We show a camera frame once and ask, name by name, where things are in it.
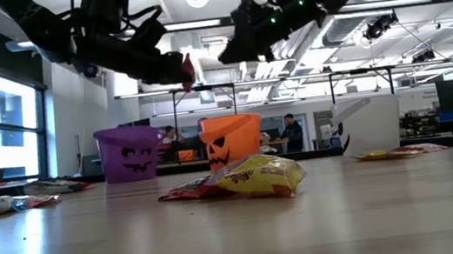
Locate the small orange box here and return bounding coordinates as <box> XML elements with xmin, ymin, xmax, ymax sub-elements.
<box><xmin>177</xmin><ymin>148</ymin><xmax>196</xmax><ymax>164</ymax></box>

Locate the black metal table frame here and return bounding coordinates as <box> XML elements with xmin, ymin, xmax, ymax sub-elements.
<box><xmin>0</xmin><ymin>124</ymin><xmax>453</xmax><ymax>211</ymax></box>

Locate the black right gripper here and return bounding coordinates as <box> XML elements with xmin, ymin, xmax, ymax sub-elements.
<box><xmin>211</xmin><ymin>0</ymin><xmax>331</xmax><ymax>67</ymax></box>

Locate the small black monitor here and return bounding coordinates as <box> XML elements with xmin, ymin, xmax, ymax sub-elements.
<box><xmin>116</xmin><ymin>118</ymin><xmax>152</xmax><ymax>131</ymax></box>

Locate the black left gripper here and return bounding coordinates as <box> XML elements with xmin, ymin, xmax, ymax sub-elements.
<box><xmin>74</xmin><ymin>22</ymin><xmax>195</xmax><ymax>97</ymax></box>

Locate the black ceiling spotlight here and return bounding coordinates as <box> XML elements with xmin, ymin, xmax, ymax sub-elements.
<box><xmin>410</xmin><ymin>48</ymin><xmax>437</xmax><ymax>64</ymax></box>
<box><xmin>360</xmin><ymin>10</ymin><xmax>401</xmax><ymax>43</ymax></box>

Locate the black metal gantry frame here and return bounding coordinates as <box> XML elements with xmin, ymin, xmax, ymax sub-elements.
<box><xmin>168</xmin><ymin>80</ymin><xmax>239</xmax><ymax>124</ymax></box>
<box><xmin>327</xmin><ymin>63</ymin><xmax>396</xmax><ymax>104</ymax></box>

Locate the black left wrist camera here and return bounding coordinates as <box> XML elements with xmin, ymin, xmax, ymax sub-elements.
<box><xmin>123</xmin><ymin>3</ymin><xmax>170</xmax><ymax>50</ymax></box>

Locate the white ghost face bucket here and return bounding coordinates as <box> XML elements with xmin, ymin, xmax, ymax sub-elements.
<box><xmin>329</xmin><ymin>92</ymin><xmax>406</xmax><ymax>159</ymax></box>

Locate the purple Halloween face bucket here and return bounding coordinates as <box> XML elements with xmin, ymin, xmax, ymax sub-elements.
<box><xmin>93</xmin><ymin>122</ymin><xmax>169</xmax><ymax>187</ymax></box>

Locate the orange pumpkin face bucket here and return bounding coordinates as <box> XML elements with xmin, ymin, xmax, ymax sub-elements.
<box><xmin>197</xmin><ymin>110</ymin><xmax>269</xmax><ymax>176</ymax></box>

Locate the silver ventilation duct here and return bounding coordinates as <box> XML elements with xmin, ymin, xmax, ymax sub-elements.
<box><xmin>317</xmin><ymin>0</ymin><xmax>421</xmax><ymax>47</ymax></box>

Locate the black beam with light strips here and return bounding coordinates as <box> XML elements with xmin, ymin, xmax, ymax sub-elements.
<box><xmin>4</xmin><ymin>0</ymin><xmax>453</xmax><ymax>60</ymax></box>

